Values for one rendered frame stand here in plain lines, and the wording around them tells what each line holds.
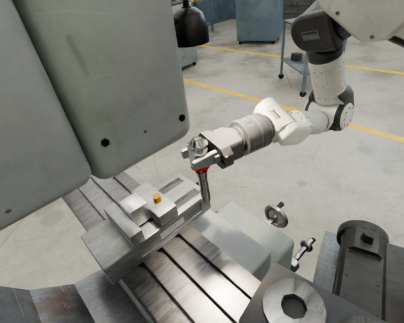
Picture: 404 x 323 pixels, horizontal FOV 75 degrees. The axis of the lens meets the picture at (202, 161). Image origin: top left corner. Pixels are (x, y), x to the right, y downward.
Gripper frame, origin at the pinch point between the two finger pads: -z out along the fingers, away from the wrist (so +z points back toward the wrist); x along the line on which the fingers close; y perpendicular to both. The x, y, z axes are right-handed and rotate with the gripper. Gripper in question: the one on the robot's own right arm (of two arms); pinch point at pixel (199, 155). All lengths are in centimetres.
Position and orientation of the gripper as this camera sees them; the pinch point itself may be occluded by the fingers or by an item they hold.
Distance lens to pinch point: 59.5
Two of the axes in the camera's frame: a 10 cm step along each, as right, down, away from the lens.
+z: 8.7, -3.7, 3.2
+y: 1.2, 8.0, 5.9
